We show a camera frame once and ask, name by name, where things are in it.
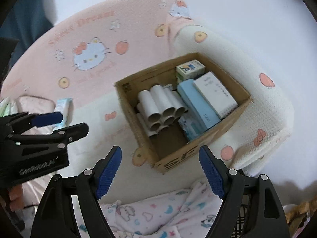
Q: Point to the small green white carton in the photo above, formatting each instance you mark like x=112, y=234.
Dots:
x=179, y=80

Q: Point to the pink floral pillow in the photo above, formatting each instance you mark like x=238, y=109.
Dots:
x=37, y=104

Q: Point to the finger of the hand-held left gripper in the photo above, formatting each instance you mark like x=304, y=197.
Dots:
x=47, y=119
x=71, y=132

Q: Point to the person's left hand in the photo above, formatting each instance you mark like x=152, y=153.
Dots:
x=16, y=198

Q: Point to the white flat box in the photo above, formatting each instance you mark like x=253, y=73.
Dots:
x=215, y=94

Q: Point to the light blue wipes packet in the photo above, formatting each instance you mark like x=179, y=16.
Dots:
x=63, y=105

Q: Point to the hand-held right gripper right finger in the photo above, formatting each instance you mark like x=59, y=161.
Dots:
x=211, y=173

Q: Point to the white plastic bag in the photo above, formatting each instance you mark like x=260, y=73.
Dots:
x=7, y=107

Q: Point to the green white cartoon carton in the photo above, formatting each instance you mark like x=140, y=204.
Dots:
x=190, y=69

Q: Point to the white cartoon print cloth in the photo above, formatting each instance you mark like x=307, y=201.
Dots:
x=153, y=210

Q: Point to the blue patterned packet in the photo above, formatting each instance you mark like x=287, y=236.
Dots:
x=192, y=129

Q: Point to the pile of white paper tubes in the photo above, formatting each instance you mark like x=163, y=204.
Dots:
x=158, y=99

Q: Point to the pink cat print blanket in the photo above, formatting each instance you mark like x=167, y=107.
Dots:
x=123, y=29

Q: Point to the blue curtain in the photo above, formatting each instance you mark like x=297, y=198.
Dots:
x=29, y=10

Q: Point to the brown cardboard box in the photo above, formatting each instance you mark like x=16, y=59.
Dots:
x=178, y=162

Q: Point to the white printed flat packet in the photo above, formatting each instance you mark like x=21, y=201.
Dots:
x=168, y=87

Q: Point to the brown woven object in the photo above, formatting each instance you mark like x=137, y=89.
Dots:
x=297, y=215

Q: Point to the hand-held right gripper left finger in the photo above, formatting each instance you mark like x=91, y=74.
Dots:
x=109, y=173

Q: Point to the light blue box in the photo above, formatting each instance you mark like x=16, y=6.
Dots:
x=198, y=106

